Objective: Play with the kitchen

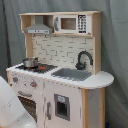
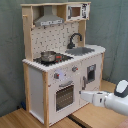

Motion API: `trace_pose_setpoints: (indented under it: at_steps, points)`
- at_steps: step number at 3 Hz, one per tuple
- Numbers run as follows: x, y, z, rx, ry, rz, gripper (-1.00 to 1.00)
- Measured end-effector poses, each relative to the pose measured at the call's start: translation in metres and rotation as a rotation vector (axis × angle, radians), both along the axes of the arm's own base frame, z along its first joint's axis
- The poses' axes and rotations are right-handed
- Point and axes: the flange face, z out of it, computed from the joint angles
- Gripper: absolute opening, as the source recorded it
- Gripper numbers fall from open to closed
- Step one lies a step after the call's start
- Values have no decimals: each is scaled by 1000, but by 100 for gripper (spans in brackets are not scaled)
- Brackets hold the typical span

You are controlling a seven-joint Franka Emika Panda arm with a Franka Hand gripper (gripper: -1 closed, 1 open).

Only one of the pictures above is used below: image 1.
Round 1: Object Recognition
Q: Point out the white oven door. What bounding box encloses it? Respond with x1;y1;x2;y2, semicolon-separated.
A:
12;86;44;128

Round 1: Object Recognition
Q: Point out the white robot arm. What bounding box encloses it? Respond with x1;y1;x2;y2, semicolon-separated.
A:
0;76;37;128

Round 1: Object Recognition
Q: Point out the wooden toy kitchen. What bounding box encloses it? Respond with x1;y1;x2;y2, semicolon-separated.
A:
7;11;114;128

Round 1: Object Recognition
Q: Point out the grey toy sink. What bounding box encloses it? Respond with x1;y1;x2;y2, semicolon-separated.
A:
52;68;92;81

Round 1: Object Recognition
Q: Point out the black toy faucet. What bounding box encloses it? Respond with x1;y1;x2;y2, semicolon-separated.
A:
75;51;93;70

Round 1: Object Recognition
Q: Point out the black toy stovetop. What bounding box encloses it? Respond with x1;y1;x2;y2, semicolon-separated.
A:
18;63;55;73

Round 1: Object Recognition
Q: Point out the metal toy pot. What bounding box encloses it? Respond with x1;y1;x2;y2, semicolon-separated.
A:
23;57;38;68

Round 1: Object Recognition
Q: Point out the right oven knob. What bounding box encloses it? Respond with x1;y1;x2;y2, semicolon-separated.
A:
30;81;37;88

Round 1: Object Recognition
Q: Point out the oven knob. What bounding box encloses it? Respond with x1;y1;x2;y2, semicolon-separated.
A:
30;81;37;88
12;77;18;83

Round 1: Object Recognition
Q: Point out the white cabinet door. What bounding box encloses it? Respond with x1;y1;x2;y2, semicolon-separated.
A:
44;81;82;128

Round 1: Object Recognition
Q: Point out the toy microwave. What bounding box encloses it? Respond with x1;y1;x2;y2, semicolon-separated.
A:
54;14;91;34

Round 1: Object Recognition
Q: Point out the grey range hood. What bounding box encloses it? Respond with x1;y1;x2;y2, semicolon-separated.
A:
24;16;52;35

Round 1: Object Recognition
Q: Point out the left oven knob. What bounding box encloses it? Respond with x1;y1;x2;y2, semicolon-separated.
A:
12;77;18;83

